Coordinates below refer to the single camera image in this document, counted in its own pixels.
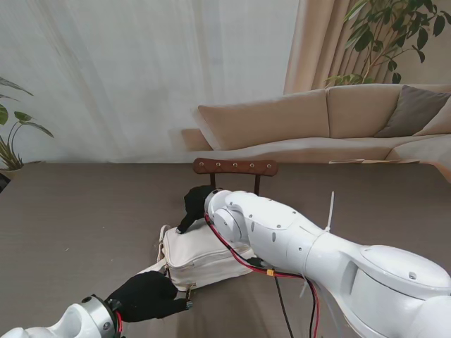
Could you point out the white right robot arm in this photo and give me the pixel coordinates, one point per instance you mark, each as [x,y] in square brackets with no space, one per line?
[334,260]

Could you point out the beige sofa cushion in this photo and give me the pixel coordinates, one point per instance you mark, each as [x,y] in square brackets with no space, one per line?
[440,123]

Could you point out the broad-leaf green houseplant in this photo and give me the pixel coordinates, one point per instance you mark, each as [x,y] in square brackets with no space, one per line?
[24,118]

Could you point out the tall dark green leafy plant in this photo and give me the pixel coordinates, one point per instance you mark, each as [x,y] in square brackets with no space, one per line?
[366,35]

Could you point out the beige plant pot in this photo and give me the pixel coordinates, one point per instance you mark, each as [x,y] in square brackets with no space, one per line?
[10,173]

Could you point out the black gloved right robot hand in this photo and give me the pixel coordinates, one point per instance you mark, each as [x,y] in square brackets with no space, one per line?
[194,204]

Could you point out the white leather handbag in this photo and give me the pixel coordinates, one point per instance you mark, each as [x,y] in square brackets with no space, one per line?
[197,253]

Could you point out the grey sofa cushion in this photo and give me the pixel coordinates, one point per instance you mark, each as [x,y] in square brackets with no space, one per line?
[412,112]

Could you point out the beige drape curtain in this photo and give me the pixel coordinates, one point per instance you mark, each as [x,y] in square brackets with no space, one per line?
[317,42]

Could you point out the white sheer curtain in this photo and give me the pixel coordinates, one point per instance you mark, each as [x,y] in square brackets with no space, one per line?
[141,70]

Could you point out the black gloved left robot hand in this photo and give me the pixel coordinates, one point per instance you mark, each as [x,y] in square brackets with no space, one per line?
[148,295]

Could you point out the brown wooden jewelry stand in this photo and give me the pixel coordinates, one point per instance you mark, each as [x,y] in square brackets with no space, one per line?
[234,167]

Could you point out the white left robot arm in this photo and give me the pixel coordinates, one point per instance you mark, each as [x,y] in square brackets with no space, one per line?
[63,322]

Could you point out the dark flat device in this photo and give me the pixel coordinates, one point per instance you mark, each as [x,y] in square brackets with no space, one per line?
[3,183]

